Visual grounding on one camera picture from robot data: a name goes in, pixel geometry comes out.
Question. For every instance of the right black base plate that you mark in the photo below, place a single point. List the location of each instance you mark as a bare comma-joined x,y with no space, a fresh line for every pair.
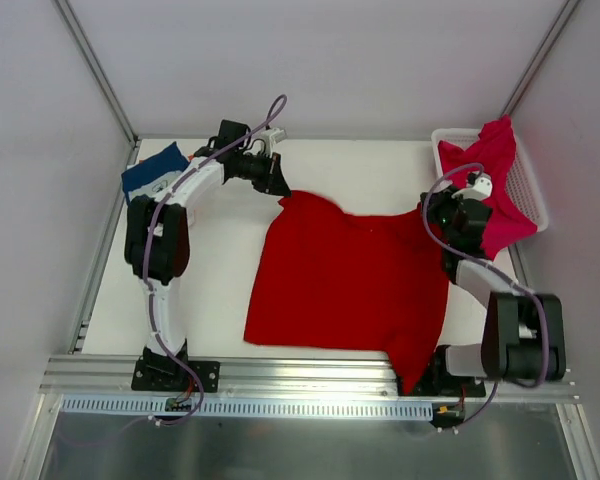
451,386

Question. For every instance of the white plastic basket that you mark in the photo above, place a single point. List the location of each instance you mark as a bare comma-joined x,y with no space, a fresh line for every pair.
521,185

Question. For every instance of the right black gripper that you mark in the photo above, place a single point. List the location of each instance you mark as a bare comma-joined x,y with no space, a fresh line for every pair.
434,207

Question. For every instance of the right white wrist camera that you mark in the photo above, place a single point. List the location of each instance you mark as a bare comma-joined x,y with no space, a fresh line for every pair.
479,187

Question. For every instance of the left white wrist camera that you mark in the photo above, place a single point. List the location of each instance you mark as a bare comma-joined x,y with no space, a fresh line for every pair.
271,137

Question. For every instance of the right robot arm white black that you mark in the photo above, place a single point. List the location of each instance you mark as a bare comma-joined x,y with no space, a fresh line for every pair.
523,335

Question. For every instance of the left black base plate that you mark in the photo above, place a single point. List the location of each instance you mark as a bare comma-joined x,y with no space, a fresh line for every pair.
202,375

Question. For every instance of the aluminium mounting rail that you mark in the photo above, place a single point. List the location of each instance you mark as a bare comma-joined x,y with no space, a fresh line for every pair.
238,377

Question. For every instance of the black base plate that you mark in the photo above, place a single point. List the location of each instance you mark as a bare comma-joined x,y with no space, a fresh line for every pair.
202,375
451,386

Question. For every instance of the folded blue printed t shirt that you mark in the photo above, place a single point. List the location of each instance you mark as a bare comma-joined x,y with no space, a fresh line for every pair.
153,174

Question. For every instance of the white slotted cable duct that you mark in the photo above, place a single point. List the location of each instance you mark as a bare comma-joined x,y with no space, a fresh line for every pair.
250,408

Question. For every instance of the magenta pink t shirt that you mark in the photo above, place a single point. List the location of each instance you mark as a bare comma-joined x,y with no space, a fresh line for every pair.
495,150

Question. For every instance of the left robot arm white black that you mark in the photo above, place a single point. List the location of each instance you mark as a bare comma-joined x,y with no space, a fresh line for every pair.
157,244

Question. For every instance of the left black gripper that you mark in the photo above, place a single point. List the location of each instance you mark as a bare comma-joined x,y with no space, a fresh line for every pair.
272,172

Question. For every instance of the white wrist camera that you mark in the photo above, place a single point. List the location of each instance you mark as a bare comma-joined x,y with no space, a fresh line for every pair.
271,137
479,187

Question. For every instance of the red t shirt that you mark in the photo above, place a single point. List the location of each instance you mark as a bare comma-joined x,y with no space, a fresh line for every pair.
333,280

